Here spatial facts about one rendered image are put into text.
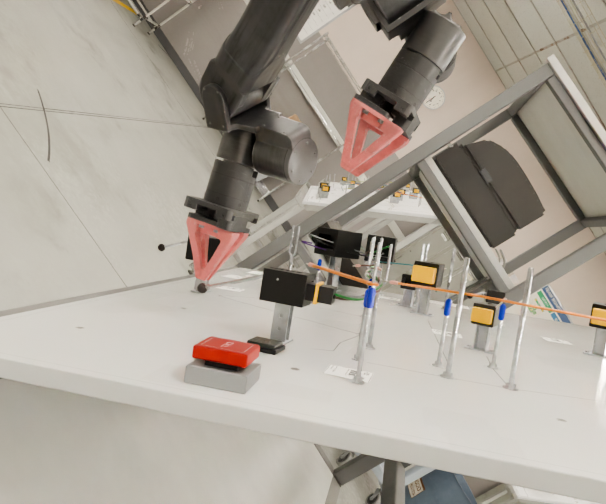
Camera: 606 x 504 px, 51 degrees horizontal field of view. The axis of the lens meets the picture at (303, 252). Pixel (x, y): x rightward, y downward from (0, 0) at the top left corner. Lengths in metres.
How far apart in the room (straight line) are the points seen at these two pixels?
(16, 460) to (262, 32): 0.54
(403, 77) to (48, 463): 0.61
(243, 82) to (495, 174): 1.19
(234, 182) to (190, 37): 7.87
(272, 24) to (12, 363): 0.41
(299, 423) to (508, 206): 1.38
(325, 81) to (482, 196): 6.63
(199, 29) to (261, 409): 8.19
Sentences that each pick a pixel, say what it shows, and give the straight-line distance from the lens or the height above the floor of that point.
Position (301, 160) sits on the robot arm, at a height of 1.23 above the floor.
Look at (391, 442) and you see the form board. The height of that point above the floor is 1.19.
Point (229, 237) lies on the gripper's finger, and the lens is 0.79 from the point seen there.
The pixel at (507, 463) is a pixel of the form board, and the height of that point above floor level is 1.26.
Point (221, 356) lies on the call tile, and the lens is 0.56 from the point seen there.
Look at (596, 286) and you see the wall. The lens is 9.12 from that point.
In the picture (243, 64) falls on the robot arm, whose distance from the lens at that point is 0.73.
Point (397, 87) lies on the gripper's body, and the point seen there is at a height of 1.37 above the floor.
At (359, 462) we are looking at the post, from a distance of 1.74.
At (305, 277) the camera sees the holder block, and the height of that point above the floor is 1.16.
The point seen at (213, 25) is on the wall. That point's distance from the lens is 8.60.
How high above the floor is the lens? 1.29
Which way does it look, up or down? 9 degrees down
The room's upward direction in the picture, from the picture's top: 57 degrees clockwise
